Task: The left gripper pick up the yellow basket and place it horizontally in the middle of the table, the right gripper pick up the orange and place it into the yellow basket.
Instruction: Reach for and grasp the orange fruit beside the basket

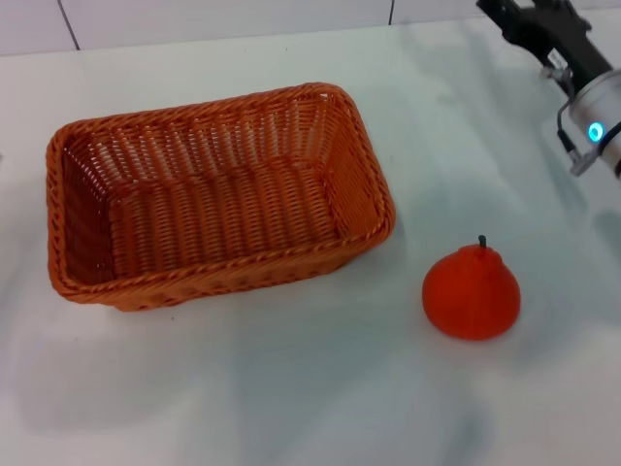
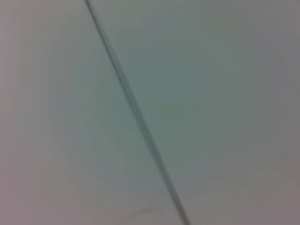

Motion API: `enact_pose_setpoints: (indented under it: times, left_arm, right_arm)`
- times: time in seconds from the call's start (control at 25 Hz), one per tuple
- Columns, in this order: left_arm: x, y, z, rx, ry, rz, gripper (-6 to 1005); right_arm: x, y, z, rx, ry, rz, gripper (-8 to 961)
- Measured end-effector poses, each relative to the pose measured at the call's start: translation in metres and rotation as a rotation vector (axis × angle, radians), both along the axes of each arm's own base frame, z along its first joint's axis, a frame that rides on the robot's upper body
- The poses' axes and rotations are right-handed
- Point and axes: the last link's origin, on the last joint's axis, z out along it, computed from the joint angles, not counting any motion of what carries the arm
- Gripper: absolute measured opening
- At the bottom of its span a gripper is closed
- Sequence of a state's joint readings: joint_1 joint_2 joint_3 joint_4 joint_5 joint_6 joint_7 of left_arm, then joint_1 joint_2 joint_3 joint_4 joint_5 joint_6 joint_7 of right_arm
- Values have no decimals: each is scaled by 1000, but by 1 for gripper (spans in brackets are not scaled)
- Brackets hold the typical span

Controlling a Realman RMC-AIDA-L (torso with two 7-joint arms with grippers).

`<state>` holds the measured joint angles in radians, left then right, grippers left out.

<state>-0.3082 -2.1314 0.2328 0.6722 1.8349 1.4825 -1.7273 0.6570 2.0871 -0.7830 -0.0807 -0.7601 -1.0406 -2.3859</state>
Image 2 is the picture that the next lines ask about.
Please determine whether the dark tile seam line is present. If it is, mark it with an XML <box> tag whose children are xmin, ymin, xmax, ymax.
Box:
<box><xmin>83</xmin><ymin>0</ymin><xmax>191</xmax><ymax>225</ymax></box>

